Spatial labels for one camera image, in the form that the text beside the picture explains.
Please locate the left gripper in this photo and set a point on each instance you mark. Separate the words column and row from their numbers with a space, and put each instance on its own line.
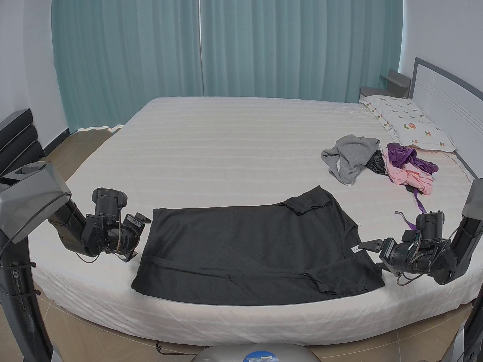
column 122, row 240

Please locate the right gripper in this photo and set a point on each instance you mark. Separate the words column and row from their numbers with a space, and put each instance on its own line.
column 398, row 256

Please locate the black T-shirt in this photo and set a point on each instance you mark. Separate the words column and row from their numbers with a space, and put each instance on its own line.
column 245, row 247

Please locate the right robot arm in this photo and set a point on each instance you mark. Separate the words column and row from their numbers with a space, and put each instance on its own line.
column 464, row 247

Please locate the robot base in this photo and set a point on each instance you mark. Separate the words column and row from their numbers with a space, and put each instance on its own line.
column 226, row 355

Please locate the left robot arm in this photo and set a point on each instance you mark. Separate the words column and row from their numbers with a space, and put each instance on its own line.
column 34, row 198

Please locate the bed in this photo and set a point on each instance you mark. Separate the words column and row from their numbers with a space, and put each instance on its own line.
column 226, row 145

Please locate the dark grey garment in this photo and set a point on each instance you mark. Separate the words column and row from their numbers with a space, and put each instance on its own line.
column 409, row 189

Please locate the pink garment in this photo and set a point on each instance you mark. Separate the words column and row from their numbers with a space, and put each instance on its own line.
column 400, row 175

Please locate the black shiny garment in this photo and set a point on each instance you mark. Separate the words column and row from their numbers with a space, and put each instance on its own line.
column 377, row 164

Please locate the purple garment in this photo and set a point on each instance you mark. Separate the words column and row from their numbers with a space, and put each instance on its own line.
column 402, row 155

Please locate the white printed pillow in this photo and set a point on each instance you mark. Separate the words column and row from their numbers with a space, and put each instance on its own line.
column 407, row 123

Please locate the black chest of drawers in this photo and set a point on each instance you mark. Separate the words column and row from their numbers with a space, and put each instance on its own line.
column 19, row 141

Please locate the grey bedside table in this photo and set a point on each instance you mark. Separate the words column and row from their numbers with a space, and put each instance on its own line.
column 396, row 79

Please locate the blue-green curtain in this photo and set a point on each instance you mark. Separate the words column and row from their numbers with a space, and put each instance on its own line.
column 302, row 32
column 124, row 51

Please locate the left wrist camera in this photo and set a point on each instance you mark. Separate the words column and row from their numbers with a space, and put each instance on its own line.
column 109, row 200

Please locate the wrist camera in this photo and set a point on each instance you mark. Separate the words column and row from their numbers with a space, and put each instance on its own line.
column 430, row 224
column 109, row 200

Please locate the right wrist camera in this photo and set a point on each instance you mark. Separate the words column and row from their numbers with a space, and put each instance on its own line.
column 430, row 224

